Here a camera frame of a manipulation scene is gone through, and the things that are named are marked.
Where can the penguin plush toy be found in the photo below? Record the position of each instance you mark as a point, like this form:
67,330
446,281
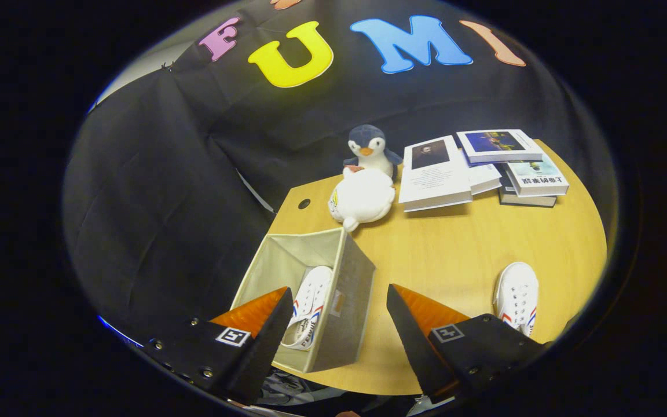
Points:
362,197

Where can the grey fabric storage box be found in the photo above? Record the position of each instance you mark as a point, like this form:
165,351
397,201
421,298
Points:
351,324

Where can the book with teal cover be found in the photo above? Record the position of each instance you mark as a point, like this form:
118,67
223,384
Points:
539,176

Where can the white canvas shoe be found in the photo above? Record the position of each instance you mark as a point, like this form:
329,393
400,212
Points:
517,289
313,295

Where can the plain white book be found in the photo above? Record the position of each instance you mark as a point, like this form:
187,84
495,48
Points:
484,176

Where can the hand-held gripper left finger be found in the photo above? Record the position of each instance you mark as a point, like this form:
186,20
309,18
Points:
264,353

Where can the dark grey book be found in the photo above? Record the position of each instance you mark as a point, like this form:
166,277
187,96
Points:
527,201

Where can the book with blue picture cover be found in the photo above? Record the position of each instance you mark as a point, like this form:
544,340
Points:
498,143

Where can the white book with dark portrait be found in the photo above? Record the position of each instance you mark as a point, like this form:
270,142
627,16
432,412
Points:
435,179

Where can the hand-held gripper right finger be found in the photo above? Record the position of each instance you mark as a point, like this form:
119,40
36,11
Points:
420,353

